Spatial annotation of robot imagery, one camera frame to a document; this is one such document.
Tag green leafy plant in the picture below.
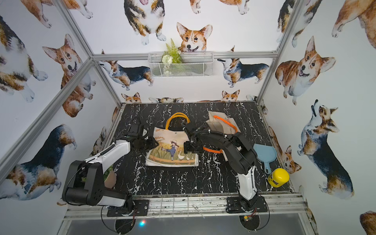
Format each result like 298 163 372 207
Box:
103 166 113 181

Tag light blue dustpan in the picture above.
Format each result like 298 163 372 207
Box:
253 144 277 175

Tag cream bag yellow handles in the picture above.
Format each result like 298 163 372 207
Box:
146 112 199 168

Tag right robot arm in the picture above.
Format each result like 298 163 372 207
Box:
183 123 258 213

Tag tan round object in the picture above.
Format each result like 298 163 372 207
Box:
104 172 117 189

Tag green fern with white flower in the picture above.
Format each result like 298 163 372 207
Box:
161 39 183 76

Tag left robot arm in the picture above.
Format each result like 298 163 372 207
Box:
62 123 159 211

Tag cream bag orange handles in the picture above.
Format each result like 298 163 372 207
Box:
202 111 241 162

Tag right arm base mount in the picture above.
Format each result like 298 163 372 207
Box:
225 195 269 214

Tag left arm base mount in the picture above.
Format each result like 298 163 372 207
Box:
107 199 150 217

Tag white wire wall basket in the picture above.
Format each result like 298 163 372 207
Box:
147 52 214 78

